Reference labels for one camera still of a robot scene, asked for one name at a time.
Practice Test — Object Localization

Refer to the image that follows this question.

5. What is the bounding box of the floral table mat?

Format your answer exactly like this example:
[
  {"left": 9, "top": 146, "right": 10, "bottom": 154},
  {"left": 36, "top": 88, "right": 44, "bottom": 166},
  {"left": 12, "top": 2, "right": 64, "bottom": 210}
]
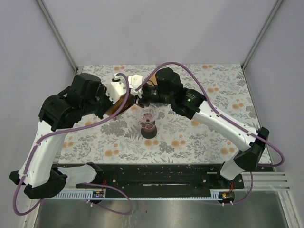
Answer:
[{"left": 58, "top": 64, "right": 260, "bottom": 164}]

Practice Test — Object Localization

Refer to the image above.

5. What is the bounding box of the white slotted cable duct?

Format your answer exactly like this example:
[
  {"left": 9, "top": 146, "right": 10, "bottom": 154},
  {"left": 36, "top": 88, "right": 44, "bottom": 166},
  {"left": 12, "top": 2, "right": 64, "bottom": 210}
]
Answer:
[{"left": 52, "top": 190, "right": 106, "bottom": 200}]

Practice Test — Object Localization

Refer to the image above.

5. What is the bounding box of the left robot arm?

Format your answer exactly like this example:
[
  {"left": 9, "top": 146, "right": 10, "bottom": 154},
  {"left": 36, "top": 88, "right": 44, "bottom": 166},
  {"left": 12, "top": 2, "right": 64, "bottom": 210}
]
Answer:
[{"left": 9, "top": 73, "right": 143, "bottom": 199}]

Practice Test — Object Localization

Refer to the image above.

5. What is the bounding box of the brown paper coffee filter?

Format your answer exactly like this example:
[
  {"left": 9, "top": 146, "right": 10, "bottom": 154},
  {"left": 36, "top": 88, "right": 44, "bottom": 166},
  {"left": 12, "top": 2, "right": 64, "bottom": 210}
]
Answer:
[{"left": 148, "top": 74, "right": 158, "bottom": 86}]

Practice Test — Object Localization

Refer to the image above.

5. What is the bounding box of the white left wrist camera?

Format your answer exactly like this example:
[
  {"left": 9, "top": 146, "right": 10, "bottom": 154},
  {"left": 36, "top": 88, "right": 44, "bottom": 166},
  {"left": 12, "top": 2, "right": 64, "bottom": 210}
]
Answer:
[{"left": 106, "top": 73, "right": 130, "bottom": 104}]

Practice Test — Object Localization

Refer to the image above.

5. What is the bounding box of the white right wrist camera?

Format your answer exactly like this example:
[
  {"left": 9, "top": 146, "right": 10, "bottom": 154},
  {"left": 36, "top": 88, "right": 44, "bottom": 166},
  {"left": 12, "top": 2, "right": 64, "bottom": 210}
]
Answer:
[{"left": 128, "top": 75, "right": 143, "bottom": 98}]

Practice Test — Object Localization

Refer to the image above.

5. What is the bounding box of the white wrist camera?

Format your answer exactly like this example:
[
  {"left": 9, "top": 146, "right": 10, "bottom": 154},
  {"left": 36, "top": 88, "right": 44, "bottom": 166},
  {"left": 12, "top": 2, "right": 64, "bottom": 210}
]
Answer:
[
  {"left": 106, "top": 73, "right": 130, "bottom": 104},
  {"left": 128, "top": 75, "right": 143, "bottom": 98}
]

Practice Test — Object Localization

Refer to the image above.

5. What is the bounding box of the orange coffee filter box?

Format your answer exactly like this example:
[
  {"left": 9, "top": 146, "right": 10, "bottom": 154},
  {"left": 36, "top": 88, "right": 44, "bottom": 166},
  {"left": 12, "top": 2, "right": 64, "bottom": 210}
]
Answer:
[{"left": 105, "top": 94, "right": 137, "bottom": 119}]

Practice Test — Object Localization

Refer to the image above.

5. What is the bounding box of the clear glass dripper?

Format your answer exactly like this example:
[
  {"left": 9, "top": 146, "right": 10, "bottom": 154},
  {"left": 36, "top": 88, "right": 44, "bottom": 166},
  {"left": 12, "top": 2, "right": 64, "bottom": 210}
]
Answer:
[{"left": 136, "top": 104, "right": 159, "bottom": 129}]

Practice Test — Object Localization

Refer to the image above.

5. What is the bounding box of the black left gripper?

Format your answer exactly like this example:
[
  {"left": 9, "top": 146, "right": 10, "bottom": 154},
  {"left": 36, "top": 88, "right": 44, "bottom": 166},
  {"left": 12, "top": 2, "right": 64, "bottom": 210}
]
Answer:
[{"left": 82, "top": 83, "right": 120, "bottom": 119}]

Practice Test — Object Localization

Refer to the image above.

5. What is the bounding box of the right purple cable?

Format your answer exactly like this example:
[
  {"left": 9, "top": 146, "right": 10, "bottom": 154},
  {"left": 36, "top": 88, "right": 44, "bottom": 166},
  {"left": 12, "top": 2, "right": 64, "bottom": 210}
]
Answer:
[{"left": 133, "top": 61, "right": 285, "bottom": 207}]

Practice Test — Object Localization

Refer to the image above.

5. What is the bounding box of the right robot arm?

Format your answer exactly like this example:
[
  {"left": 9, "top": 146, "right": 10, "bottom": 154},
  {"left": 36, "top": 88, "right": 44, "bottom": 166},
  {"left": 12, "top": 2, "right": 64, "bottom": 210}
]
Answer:
[{"left": 138, "top": 67, "right": 269, "bottom": 188}]

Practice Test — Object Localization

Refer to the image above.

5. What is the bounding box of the aluminium frame rail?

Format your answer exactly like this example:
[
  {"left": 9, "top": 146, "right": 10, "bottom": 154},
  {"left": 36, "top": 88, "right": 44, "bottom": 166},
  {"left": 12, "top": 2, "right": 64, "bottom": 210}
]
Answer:
[{"left": 35, "top": 0, "right": 78, "bottom": 74}]

